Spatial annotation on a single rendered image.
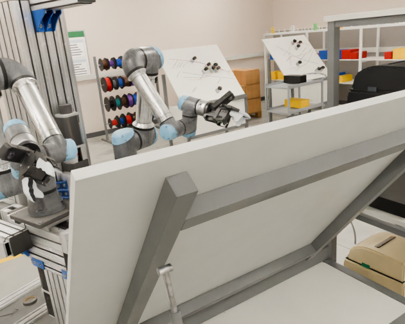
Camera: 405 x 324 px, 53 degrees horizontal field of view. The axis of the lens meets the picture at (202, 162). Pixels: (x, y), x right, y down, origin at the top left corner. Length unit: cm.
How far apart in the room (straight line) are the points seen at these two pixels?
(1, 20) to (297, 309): 171
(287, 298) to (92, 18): 756
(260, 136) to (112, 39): 815
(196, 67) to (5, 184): 505
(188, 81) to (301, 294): 487
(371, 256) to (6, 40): 188
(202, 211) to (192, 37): 905
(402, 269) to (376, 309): 29
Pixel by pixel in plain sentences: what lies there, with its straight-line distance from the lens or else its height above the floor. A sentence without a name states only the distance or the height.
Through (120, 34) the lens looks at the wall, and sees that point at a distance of 884.
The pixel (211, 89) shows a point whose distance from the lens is 631.
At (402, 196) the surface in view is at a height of 113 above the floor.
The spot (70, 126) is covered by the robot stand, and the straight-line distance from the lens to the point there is 195.
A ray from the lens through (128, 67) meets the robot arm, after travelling 192.
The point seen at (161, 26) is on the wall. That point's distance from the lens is 928.
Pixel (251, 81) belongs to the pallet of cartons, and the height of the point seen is 81.
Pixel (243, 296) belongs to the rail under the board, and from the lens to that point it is 168.
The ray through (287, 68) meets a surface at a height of 111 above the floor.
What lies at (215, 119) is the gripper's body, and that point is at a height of 145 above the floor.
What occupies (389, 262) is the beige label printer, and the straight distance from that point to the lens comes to 195.
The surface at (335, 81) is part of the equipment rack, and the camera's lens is 177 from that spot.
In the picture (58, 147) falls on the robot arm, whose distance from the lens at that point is 146.
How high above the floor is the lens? 182
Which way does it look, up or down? 17 degrees down
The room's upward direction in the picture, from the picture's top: 5 degrees counter-clockwise
